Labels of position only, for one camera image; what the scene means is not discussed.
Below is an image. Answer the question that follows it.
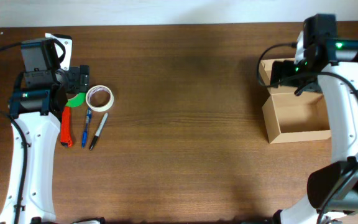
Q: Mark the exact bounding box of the green tape roll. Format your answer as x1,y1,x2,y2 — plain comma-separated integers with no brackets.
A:
66,93,86,108

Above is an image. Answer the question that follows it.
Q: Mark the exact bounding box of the beige masking tape roll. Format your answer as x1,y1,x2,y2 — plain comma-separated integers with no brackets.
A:
85,85,114,112

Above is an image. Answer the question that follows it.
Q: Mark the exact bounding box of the brown cardboard box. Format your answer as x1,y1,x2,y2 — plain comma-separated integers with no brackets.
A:
258,57,332,144

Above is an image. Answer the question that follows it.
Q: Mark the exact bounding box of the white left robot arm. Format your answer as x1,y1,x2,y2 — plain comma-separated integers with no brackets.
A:
0,33,90,223

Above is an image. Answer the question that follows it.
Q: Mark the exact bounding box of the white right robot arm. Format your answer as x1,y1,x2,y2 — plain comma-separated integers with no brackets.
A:
270,14,358,223

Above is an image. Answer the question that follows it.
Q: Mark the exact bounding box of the blue pen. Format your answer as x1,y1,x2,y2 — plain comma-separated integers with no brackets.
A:
81,108,92,148

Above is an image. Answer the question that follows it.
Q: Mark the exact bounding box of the black marker pen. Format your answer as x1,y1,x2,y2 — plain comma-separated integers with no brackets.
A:
89,113,109,151

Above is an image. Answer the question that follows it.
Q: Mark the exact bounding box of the red utility knife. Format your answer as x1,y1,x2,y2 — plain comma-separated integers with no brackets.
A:
60,106,73,147

